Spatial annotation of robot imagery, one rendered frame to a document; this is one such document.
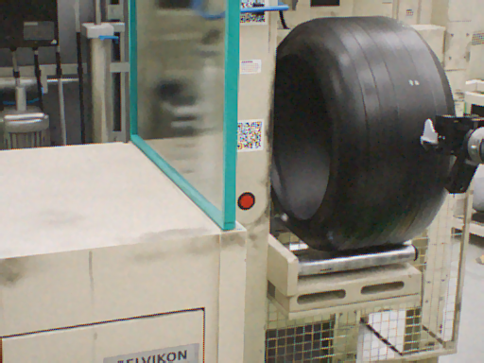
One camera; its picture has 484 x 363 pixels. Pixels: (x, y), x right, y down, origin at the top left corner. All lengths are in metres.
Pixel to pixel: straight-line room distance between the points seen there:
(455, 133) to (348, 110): 0.25
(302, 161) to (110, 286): 1.29
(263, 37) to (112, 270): 0.89
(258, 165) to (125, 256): 0.86
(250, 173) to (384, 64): 0.39
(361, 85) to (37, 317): 0.99
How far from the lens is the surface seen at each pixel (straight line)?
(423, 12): 6.98
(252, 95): 2.11
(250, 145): 2.13
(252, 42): 2.08
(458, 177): 1.97
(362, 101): 2.05
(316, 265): 2.22
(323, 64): 2.12
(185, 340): 1.44
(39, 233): 1.40
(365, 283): 2.28
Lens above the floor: 1.76
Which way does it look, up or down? 17 degrees down
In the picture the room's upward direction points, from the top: 1 degrees clockwise
